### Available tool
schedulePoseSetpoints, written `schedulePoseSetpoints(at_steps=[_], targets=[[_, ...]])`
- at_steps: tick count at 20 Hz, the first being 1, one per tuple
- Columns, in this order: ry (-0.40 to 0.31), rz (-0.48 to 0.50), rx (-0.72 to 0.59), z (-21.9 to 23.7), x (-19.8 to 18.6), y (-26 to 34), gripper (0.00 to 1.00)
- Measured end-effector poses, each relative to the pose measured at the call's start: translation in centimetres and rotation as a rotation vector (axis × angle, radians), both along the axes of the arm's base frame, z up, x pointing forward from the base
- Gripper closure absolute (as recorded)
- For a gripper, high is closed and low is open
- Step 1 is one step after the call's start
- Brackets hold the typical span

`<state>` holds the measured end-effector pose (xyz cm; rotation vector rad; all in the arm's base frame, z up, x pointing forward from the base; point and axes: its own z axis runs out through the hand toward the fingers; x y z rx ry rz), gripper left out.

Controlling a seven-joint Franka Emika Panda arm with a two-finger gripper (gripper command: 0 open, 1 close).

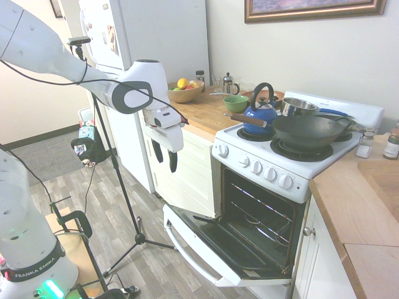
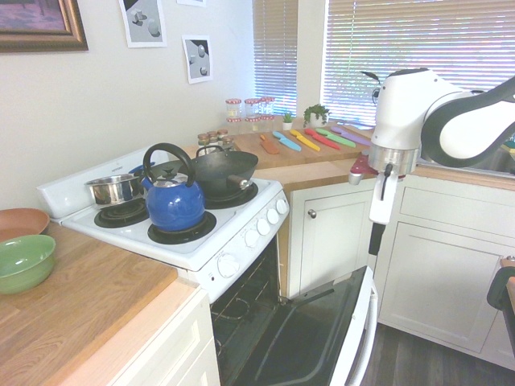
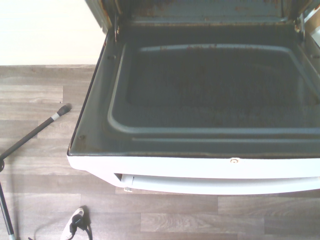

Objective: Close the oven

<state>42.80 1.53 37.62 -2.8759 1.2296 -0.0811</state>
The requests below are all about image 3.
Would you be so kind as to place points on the black power plug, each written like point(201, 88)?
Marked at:
point(76, 222)

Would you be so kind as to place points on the black tripod stand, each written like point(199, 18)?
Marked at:
point(32, 132)

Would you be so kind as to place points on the white oven door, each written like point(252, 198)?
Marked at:
point(200, 100)

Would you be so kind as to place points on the white electric stove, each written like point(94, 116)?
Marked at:
point(200, 10)

